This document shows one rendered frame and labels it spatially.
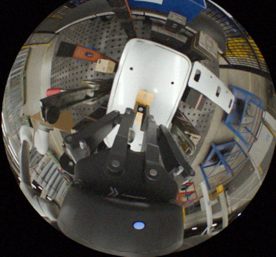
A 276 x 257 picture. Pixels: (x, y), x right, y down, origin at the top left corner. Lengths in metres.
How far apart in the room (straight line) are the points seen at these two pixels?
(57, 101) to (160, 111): 0.28
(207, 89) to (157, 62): 0.20
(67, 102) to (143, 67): 0.22
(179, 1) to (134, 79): 0.32
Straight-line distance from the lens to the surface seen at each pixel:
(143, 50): 0.29
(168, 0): 0.33
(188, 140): 0.28
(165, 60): 0.29
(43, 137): 0.90
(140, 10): 0.37
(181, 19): 0.30
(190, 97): 0.34
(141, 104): 0.22
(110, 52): 0.65
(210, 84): 0.37
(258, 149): 7.89
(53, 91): 0.27
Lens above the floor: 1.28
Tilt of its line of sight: 65 degrees down
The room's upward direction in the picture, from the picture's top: 172 degrees counter-clockwise
